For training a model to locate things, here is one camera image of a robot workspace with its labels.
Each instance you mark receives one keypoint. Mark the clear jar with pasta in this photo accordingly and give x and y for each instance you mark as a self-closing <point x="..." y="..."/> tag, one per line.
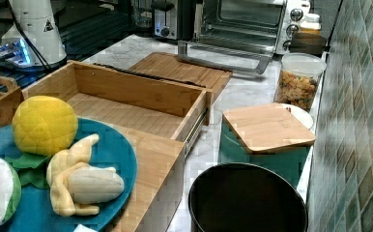
<point x="299" y="79"/>

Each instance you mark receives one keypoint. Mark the plush peeled banana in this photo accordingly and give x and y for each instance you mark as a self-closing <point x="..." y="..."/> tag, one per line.
<point x="76" y="187"/>

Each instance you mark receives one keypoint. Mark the teal canister with bamboo lid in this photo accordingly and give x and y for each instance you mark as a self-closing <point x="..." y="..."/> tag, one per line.
<point x="267" y="135"/>

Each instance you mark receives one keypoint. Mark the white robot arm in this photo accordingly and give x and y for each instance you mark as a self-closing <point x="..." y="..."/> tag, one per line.
<point x="33" y="42"/>

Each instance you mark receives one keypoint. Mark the bamboo drawer cabinet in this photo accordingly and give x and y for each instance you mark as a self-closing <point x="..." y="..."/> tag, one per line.
<point x="159" y="184"/>

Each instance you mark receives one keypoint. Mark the black round pot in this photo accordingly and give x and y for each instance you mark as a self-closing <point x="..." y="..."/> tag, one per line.
<point x="240" y="197"/>

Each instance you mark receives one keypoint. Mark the green plush leaf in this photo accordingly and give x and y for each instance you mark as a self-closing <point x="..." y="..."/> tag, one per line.
<point x="31" y="169"/>

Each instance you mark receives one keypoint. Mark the bamboo drawer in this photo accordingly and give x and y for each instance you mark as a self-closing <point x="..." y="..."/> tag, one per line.
<point x="161" y="107"/>

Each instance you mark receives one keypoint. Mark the yellow plush lemon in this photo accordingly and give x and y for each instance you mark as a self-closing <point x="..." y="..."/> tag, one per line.
<point x="44" y="125"/>

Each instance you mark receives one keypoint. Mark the large bamboo cutting board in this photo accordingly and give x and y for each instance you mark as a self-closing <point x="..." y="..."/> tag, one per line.
<point x="167" y="65"/>

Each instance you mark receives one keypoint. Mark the stainless toaster oven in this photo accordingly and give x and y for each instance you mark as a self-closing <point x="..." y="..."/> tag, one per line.
<point x="254" y="29"/>

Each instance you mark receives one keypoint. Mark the blue round plate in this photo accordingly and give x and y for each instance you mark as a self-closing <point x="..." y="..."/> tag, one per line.
<point x="34" y="212"/>

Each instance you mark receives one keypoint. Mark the amber bottle white cap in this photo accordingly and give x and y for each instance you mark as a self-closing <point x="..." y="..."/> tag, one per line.
<point x="311" y="24"/>

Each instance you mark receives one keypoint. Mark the white round lid container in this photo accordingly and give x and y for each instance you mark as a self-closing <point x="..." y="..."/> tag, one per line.
<point x="300" y="114"/>

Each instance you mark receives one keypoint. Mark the black slot toaster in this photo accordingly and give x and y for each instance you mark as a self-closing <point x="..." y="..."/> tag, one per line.
<point x="173" y="19"/>

